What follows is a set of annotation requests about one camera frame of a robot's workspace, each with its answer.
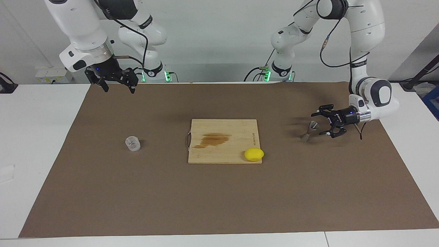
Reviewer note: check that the wooden cutting board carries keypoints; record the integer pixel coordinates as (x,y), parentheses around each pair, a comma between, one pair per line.
(223,151)

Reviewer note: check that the black stand foot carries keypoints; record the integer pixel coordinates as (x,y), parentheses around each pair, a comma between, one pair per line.
(7,87)

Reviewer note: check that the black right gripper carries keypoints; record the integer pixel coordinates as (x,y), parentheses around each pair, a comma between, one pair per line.
(104,68)

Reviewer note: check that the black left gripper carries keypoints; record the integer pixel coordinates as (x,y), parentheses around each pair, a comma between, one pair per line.
(348,116)

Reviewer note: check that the steel double jigger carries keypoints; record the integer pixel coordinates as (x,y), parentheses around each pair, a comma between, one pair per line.
(312,126)

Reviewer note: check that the black tripod leg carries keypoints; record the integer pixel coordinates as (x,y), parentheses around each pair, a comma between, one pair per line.
(410,84)

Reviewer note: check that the blue crate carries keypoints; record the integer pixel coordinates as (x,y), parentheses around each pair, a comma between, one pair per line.
(432,99)

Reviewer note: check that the white wall socket box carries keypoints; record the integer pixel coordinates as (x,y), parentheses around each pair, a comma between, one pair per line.
(51,73)

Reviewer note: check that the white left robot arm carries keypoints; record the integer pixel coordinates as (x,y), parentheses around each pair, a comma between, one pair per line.
(367,27)

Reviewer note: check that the clear glass cup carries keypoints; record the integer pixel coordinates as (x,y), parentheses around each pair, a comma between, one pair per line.
(132,144)

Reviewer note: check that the yellow lemon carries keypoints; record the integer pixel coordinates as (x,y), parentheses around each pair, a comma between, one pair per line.
(254,154)

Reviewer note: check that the brown table mat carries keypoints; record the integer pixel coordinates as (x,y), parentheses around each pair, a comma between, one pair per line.
(103,206)

